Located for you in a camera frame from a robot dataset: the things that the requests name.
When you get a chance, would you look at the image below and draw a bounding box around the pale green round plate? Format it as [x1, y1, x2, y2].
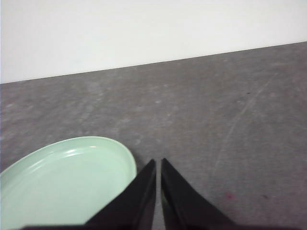
[0, 136, 138, 226]

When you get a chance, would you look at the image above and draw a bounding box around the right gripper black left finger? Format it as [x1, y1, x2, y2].
[24, 159, 157, 230]

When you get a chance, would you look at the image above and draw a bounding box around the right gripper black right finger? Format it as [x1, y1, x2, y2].
[160, 158, 240, 230]

